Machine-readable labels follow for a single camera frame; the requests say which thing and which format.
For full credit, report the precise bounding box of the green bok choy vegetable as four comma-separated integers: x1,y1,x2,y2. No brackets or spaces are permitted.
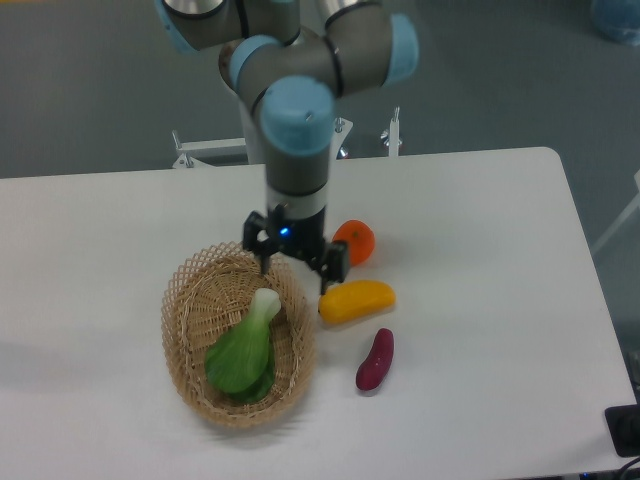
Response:
204,288,281,403

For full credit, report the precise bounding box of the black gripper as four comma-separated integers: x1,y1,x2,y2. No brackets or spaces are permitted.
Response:
242,205,350,295

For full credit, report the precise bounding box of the woven wicker basket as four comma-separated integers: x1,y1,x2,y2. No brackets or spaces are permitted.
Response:
161,242,315,428

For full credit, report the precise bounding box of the purple sweet potato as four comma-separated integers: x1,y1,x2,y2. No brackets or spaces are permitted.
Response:
355,328,395,392

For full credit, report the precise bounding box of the white frame at right edge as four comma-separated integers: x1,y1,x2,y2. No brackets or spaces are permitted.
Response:
591,169,640,256

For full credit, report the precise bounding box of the orange tangerine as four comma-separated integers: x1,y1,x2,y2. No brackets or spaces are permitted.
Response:
332,219,376,266

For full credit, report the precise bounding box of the yellow mango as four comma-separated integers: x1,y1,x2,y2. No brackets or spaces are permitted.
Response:
318,280,396,325

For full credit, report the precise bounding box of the black device at table edge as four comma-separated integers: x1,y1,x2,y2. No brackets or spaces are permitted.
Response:
604,404,639,458

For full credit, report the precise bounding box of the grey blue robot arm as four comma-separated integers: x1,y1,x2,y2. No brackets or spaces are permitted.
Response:
155,1,420,288

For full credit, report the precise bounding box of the blue plastic bag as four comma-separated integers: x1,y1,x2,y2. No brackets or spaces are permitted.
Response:
590,0,639,47

